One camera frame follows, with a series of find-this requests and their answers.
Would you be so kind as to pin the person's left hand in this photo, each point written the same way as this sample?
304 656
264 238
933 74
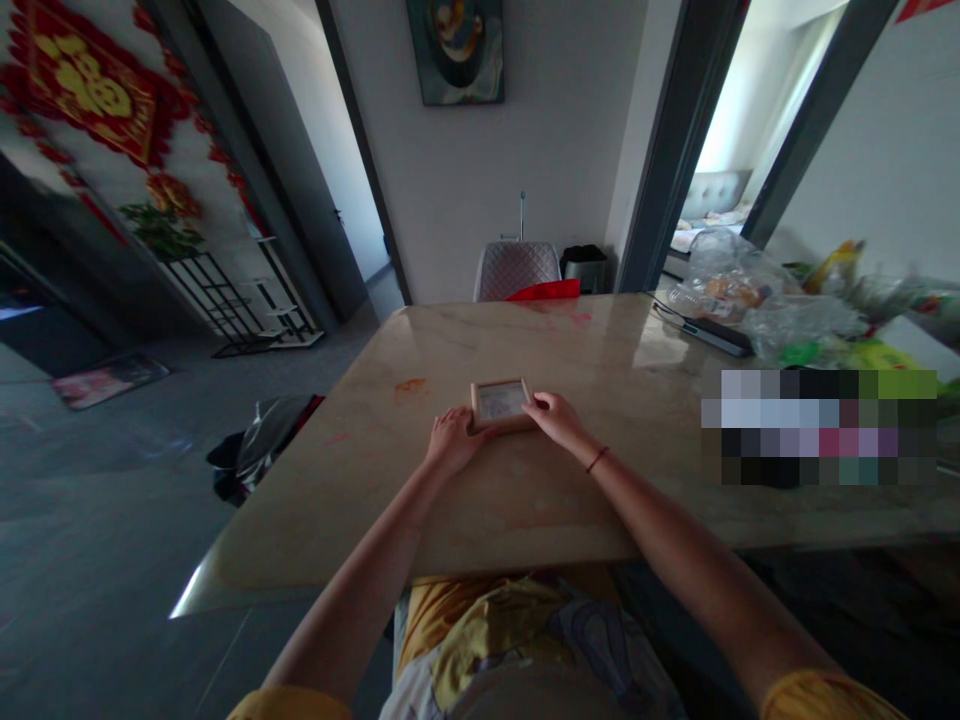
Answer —
452 437

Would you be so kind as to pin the person's right hand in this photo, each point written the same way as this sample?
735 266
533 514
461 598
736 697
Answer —
556 426

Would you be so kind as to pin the small wooden picture frame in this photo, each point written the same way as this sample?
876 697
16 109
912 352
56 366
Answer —
501 406

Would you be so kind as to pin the red cloth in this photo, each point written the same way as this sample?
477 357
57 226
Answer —
544 290

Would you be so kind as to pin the black trash bin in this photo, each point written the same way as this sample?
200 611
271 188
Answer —
584 269

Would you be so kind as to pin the grey quilted chair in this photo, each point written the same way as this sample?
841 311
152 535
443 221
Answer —
516 271

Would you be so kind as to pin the black power strip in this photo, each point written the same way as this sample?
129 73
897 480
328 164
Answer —
712 332

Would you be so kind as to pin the white plant stand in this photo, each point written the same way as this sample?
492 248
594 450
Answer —
285 300

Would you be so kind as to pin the person's body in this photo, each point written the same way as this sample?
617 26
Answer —
517 649

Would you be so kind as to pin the clear plastic bag of food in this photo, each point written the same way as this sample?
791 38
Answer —
731 281

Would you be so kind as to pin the black metal plant stand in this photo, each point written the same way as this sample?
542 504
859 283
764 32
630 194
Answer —
217 304

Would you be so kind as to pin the grey door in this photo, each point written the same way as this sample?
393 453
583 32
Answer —
281 161

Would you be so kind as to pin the patterned floor mat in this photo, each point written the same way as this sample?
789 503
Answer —
109 379

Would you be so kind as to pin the potted green plant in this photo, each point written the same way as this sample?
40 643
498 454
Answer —
161 225

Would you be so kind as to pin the framed wall painting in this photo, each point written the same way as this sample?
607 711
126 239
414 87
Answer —
456 51

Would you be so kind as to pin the red and gold wall ornament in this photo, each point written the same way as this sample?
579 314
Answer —
90 94

